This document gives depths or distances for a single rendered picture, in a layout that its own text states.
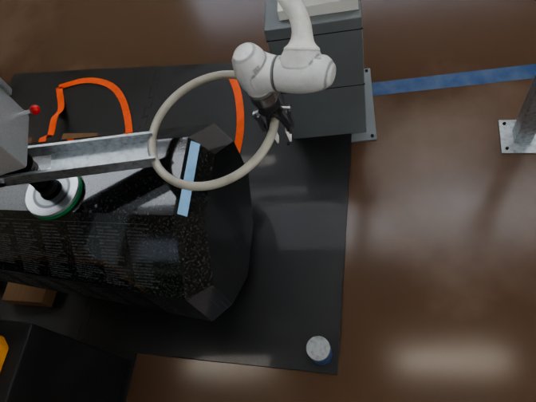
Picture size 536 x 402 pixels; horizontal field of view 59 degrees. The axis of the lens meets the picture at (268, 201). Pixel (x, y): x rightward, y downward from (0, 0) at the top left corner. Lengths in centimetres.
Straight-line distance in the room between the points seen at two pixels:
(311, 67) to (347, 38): 81
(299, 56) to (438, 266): 133
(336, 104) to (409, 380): 131
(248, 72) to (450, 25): 198
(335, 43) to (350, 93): 34
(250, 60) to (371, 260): 128
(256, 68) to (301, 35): 15
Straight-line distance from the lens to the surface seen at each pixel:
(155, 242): 175
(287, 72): 136
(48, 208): 191
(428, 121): 272
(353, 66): 226
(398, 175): 253
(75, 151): 183
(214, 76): 182
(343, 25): 209
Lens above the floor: 219
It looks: 60 degrees down
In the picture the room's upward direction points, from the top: 24 degrees counter-clockwise
